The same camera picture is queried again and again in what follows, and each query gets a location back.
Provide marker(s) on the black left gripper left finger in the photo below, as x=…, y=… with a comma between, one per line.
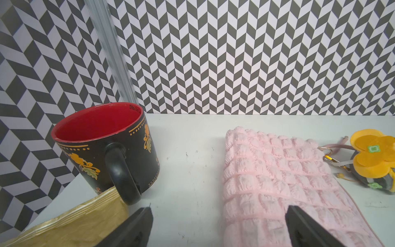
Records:
x=134, y=232

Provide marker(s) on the black red floral mug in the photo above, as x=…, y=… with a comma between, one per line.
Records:
x=111, y=145

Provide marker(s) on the grey plush yellow flower charm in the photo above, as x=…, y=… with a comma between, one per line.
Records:
x=373, y=162

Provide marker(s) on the gold snack bag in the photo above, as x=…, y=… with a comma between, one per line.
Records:
x=86, y=225

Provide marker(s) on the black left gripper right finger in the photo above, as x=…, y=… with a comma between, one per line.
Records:
x=304, y=231

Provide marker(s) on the pink fluffy bag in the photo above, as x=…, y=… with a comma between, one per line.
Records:
x=264, y=174

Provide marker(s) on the aluminium corner post left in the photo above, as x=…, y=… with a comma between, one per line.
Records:
x=102, y=21

